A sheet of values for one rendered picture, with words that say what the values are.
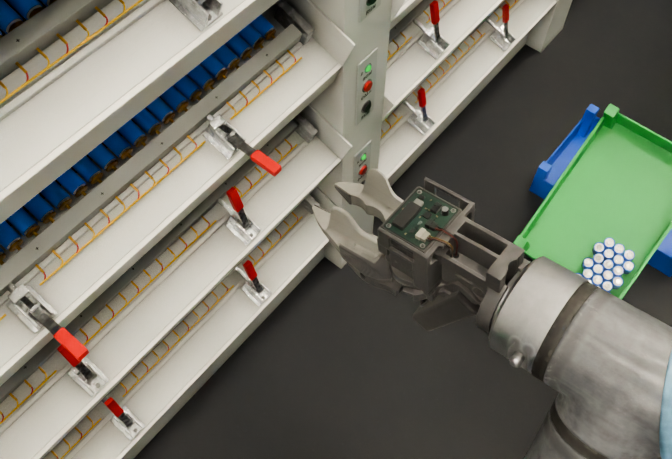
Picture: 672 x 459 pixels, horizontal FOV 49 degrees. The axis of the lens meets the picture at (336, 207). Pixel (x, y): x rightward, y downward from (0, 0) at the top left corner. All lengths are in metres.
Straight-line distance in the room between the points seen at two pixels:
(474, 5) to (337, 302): 0.56
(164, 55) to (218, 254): 0.38
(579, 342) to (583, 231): 0.83
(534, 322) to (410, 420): 0.69
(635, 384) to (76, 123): 0.48
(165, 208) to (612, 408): 0.48
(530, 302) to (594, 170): 0.85
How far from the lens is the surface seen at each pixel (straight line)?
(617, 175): 1.44
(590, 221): 1.42
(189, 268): 0.98
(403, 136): 1.33
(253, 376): 1.29
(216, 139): 0.83
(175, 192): 0.81
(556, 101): 1.65
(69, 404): 0.95
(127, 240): 0.79
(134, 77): 0.66
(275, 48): 0.88
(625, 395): 0.60
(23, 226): 0.78
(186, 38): 0.68
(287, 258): 1.19
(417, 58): 1.18
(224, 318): 1.16
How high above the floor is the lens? 1.21
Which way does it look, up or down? 58 degrees down
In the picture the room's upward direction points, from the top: straight up
